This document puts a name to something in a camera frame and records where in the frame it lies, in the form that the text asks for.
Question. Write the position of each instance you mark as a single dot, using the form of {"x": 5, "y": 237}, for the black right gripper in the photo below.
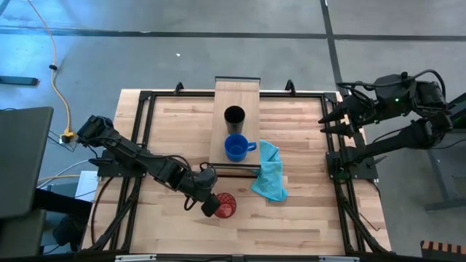
{"x": 366, "y": 111}

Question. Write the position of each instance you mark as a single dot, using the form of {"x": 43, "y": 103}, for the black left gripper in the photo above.
{"x": 204, "y": 185}

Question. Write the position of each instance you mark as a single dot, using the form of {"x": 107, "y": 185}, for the red-orange translucent faceted tumbler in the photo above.
{"x": 227, "y": 207}

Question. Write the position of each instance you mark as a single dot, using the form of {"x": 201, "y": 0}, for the blue plastic mug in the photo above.
{"x": 236, "y": 149}

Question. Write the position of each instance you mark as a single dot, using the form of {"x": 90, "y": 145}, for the black cup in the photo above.
{"x": 234, "y": 116}

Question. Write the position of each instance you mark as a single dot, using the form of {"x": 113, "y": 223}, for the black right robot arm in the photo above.
{"x": 400, "y": 138}

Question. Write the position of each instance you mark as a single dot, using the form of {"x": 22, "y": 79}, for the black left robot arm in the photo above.
{"x": 127, "y": 153}

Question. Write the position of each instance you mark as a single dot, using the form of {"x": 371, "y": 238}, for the teal cloth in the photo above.
{"x": 271, "y": 174}

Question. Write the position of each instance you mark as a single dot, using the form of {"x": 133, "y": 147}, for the grey metal stand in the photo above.
{"x": 442, "y": 174}

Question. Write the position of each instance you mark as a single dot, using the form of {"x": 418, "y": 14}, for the black bag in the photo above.
{"x": 69, "y": 231}

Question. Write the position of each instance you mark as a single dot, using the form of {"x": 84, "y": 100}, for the dark grey panel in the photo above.
{"x": 20, "y": 233}
{"x": 22, "y": 160}

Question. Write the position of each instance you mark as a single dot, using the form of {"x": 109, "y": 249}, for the black floor bar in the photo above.
{"x": 18, "y": 81}

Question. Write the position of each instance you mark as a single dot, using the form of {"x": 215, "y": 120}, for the wooden shelf black metal frame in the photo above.
{"x": 218, "y": 98}

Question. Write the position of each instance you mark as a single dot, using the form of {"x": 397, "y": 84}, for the black aluminium table frame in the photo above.
{"x": 182, "y": 94}

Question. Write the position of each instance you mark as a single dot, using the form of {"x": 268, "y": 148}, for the silver metal bracket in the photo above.
{"x": 134, "y": 258}
{"x": 338, "y": 259}

